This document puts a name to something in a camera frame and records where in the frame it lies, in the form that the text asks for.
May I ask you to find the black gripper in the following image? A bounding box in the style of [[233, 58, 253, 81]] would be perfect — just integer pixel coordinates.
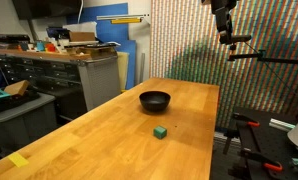
[[210, 0, 239, 45]]

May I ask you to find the green block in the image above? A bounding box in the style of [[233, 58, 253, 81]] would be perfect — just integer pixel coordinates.
[[153, 125, 168, 140]]

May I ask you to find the black bowl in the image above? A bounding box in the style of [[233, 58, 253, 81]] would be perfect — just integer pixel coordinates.
[[138, 90, 172, 113]]

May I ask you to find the wooden block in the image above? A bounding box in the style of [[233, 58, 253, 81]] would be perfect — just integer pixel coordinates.
[[3, 79, 31, 97]]

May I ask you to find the grey metal pole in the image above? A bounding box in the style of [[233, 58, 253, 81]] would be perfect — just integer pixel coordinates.
[[138, 52, 146, 85]]

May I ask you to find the yellow spirit level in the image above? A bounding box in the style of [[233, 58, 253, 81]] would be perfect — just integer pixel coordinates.
[[110, 17, 144, 25]]

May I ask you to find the beige foam board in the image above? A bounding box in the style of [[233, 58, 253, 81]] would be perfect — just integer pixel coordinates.
[[116, 51, 131, 92]]

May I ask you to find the blue foam board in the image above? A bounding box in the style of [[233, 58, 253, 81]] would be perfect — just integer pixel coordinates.
[[66, 2, 137, 90]]

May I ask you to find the aluminium extrusion bar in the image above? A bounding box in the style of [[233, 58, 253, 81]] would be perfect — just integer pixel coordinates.
[[268, 117, 296, 132]]

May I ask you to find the black side table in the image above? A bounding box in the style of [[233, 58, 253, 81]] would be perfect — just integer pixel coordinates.
[[218, 105, 298, 180]]

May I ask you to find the brown cardboard box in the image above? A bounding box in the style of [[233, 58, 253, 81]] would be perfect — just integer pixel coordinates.
[[68, 31, 97, 43]]

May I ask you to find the red small box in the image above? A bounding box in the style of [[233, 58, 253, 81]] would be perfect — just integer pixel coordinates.
[[44, 42, 57, 53]]

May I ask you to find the black drawer tool chest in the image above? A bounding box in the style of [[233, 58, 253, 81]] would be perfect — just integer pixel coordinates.
[[0, 54, 121, 116]]

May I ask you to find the black monitor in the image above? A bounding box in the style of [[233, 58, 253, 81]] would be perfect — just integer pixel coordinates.
[[11, 0, 84, 21]]

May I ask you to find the teal small box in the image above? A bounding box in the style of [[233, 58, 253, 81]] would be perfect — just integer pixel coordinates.
[[35, 40, 46, 52]]

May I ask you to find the wooden shelf board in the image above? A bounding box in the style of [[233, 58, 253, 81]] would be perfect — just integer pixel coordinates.
[[0, 47, 92, 62]]

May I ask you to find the grey storage bin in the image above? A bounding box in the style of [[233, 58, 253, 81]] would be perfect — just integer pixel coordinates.
[[0, 92, 57, 152]]

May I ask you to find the black flat case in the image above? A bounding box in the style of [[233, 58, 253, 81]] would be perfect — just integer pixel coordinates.
[[0, 89, 42, 116]]

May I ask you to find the yellow sticky note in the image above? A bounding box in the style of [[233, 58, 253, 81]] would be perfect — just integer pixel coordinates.
[[7, 152, 30, 168]]

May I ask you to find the black bar camera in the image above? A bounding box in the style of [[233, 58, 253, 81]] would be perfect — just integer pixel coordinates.
[[231, 34, 253, 45]]

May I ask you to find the black clamp orange handle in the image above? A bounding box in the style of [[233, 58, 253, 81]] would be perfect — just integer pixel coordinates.
[[231, 112, 261, 128], [238, 147, 284, 173]]

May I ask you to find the aluminium rail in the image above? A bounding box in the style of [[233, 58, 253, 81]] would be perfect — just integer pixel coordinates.
[[95, 13, 150, 21]]

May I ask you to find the white hanging cable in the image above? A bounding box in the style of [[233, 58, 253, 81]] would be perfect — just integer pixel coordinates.
[[76, 0, 85, 25]]

